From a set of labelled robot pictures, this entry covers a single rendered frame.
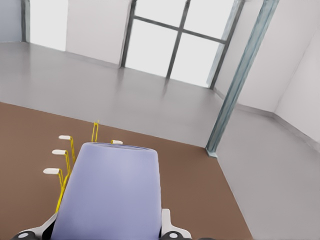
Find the dark framed window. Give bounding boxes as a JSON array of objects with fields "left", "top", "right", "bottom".
[{"left": 120, "top": 0, "right": 246, "bottom": 90}]

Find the silver frame post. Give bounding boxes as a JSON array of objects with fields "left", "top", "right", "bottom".
[{"left": 205, "top": 0, "right": 280, "bottom": 158}]

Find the lavender blue cup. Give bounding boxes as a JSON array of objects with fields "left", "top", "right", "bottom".
[{"left": 50, "top": 142, "right": 162, "bottom": 240}]

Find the yellow wire cup holder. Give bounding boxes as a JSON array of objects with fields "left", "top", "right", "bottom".
[{"left": 43, "top": 119, "right": 124, "bottom": 215}]

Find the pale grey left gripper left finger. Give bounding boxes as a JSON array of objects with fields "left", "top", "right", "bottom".
[{"left": 10, "top": 211, "right": 59, "bottom": 240}]

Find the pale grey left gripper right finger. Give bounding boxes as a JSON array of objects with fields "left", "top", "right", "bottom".
[{"left": 158, "top": 208, "right": 193, "bottom": 240}]

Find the grey framed doorway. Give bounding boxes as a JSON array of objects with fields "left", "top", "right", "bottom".
[{"left": 20, "top": 0, "right": 68, "bottom": 52}]

